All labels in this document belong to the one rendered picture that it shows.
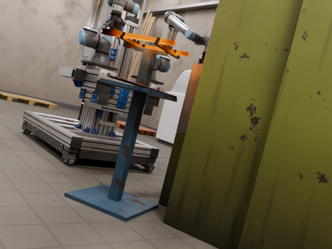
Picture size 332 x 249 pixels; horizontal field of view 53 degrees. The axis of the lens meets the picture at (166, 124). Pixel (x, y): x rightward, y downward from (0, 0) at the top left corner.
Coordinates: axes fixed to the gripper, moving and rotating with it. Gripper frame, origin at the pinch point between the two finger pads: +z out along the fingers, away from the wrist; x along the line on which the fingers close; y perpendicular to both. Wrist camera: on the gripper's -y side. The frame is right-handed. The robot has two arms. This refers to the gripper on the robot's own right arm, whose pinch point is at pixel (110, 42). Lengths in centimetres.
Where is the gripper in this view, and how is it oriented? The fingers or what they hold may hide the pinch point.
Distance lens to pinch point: 231.0
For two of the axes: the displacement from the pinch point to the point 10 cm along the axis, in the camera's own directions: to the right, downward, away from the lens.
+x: -7.6, -1.6, -6.3
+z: -2.4, 9.7, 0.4
